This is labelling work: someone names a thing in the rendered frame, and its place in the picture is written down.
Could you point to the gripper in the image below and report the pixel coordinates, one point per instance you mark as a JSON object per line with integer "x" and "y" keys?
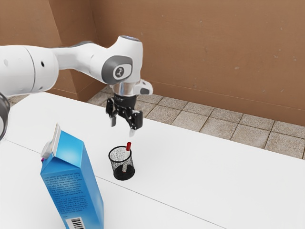
{"x": 125, "y": 101}

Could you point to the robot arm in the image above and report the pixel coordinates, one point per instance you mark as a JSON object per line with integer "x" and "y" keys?
{"x": 71, "y": 62}

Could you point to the white pen with red cap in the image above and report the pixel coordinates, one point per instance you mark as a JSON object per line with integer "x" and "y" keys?
{"x": 126, "y": 156}

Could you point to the black mesh pen holder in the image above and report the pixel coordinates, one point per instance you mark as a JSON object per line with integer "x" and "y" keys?
{"x": 122, "y": 164}

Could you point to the blue milk carton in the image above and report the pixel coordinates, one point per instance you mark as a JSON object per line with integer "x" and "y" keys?
{"x": 71, "y": 181}

